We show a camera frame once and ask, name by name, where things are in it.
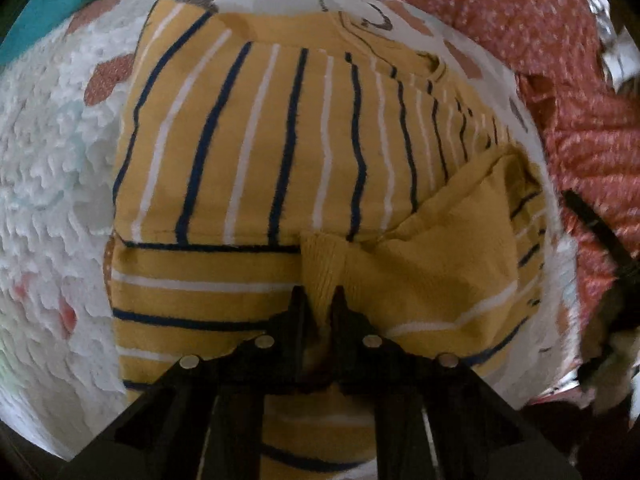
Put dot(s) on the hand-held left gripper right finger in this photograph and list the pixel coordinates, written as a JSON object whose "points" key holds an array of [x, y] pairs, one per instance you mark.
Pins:
{"points": [[342, 320]]}

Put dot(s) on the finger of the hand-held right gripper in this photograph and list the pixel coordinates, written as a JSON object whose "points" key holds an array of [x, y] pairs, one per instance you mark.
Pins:
{"points": [[597, 225]]}

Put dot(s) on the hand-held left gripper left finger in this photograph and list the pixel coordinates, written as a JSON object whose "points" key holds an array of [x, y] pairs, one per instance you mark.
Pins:
{"points": [[300, 320]]}

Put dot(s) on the yellow striped sweater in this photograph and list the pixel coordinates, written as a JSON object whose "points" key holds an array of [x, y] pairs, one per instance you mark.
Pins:
{"points": [[280, 160]]}

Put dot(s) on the orange floral cloth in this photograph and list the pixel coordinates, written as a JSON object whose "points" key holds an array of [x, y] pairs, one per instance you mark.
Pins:
{"points": [[590, 150]]}

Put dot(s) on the shiny silver sheet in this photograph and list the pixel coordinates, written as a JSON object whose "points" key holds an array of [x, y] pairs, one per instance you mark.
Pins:
{"points": [[617, 45]]}

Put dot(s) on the white textured patterned blanket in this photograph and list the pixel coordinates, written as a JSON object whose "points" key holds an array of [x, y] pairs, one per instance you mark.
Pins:
{"points": [[50, 200]]}

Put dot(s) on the teal pillow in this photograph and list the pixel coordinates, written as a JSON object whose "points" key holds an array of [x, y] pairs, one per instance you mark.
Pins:
{"points": [[55, 0]]}

